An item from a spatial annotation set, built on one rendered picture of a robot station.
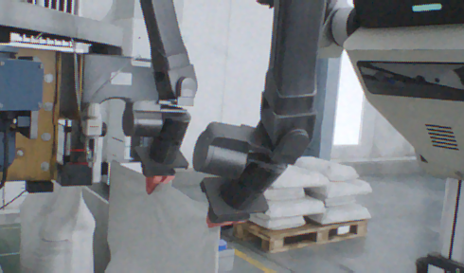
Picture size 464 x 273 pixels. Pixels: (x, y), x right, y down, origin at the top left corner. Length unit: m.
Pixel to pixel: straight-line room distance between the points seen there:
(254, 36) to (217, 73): 0.74
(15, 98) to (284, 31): 0.54
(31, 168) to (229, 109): 5.20
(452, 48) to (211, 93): 5.36
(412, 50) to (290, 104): 0.40
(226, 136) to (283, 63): 0.12
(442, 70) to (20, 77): 0.76
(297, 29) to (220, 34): 5.64
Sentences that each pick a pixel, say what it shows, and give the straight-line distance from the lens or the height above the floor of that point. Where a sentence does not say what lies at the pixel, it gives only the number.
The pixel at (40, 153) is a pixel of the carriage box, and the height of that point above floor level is 1.09.
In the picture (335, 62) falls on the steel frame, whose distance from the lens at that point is 6.98.
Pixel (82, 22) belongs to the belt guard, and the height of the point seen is 1.40.
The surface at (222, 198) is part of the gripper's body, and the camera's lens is 0.75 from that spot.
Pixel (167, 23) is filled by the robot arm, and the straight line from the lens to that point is 0.94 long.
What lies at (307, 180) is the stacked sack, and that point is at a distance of 4.02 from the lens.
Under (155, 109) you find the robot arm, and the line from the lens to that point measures 0.93.
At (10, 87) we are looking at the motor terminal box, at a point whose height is 1.25.
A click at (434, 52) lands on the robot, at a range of 0.94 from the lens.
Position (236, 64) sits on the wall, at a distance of 6.35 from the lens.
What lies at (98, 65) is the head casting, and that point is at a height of 1.31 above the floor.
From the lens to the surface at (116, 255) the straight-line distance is 1.22.
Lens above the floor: 1.29
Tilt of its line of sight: 6 degrees down
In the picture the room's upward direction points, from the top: 5 degrees clockwise
